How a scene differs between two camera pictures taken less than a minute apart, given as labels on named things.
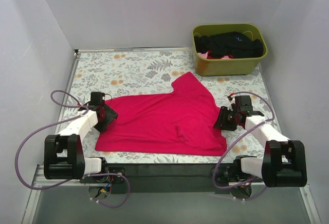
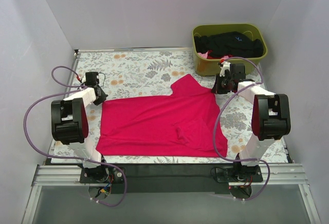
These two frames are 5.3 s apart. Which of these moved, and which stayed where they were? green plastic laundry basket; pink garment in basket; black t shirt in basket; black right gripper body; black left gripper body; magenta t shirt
Moved: black right gripper body; black left gripper body
Stayed: green plastic laundry basket; black t shirt in basket; pink garment in basket; magenta t shirt
